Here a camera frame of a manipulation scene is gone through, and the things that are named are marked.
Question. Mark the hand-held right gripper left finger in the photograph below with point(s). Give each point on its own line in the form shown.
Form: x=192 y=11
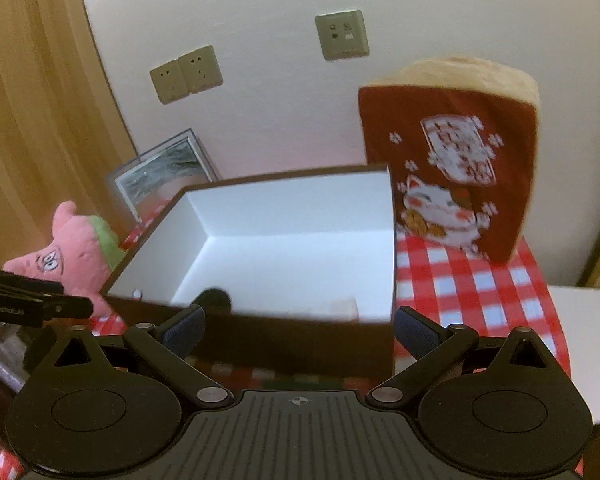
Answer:
x=187 y=329

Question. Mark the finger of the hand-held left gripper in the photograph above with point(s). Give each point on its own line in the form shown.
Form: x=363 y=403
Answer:
x=67 y=306

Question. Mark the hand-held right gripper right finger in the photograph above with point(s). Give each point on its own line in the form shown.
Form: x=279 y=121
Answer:
x=415 y=332

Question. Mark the dark brown cardboard box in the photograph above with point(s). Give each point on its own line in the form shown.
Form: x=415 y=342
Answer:
x=280 y=220

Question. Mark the black round object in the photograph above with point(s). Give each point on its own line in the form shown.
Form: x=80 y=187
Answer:
x=213 y=299

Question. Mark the pink starfish plush toy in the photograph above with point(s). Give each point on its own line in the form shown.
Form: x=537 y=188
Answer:
x=70 y=255

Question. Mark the red checkered tablecloth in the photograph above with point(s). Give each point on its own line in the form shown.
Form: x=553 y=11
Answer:
x=470 y=290

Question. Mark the white side cabinet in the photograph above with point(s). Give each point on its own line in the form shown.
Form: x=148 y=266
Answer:
x=590 y=350

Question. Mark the wooden side panel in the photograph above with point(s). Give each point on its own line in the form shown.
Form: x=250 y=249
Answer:
x=30 y=110

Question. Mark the red lucky cat cushion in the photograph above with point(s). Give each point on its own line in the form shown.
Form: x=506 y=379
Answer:
x=405 y=125

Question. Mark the beige wall power socket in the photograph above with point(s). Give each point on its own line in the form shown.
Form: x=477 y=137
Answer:
x=167 y=82
x=200 y=69

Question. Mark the beige wall network plate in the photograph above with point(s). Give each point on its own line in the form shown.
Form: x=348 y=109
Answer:
x=341 y=35

